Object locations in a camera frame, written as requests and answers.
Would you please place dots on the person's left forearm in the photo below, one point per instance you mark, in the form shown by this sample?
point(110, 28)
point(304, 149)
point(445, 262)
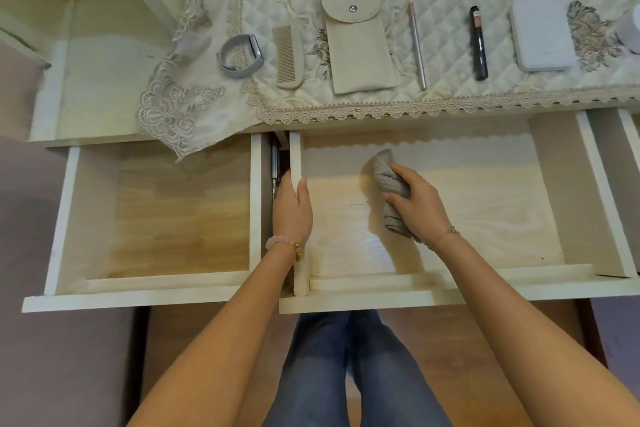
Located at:
point(215, 351)

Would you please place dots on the dark brown wooden trim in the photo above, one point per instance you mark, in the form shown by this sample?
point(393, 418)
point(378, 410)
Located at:
point(141, 351)
point(592, 331)

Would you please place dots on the person's leg in jeans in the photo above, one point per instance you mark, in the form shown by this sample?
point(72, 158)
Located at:
point(310, 371)
point(395, 376)

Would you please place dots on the beige snap pouch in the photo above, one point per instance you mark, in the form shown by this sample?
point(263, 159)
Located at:
point(360, 56)

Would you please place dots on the silver grey wristband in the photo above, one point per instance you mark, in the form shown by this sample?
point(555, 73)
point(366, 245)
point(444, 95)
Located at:
point(227, 66)

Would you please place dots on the thin metal straw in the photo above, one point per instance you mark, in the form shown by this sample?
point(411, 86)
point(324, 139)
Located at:
point(416, 41)

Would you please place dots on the white round compact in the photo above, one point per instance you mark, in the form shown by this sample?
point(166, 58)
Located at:
point(630, 31)

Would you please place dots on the cream dressing table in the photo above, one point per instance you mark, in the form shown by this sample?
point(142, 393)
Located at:
point(100, 66)

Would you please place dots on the small white drawer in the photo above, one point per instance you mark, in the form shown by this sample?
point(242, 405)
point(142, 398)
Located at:
point(175, 216)
point(630, 181)

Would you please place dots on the wide white drawer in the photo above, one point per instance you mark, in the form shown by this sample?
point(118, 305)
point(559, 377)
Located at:
point(500, 201)

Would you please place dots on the person's right leg in jeans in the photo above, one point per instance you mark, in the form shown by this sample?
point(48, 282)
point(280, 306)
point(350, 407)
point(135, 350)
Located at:
point(395, 376)

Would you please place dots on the person's right forearm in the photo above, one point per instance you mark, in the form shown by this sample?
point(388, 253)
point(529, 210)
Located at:
point(525, 331)

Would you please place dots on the person's left hand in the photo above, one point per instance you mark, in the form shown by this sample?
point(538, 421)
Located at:
point(292, 216)

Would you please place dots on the grey knitted wiping cloth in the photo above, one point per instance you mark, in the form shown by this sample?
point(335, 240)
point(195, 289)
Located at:
point(387, 169)

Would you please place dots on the person's left leg in jeans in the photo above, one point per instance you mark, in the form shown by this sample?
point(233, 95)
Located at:
point(310, 371)

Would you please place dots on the person's right hand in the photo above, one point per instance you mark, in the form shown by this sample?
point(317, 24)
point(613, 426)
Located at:
point(425, 206)

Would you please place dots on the white comb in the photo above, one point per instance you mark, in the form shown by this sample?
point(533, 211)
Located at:
point(289, 56)

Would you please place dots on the white power bank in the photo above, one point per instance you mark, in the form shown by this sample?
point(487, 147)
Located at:
point(542, 34)

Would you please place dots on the black lipstick tube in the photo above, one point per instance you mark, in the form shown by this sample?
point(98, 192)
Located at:
point(478, 46)

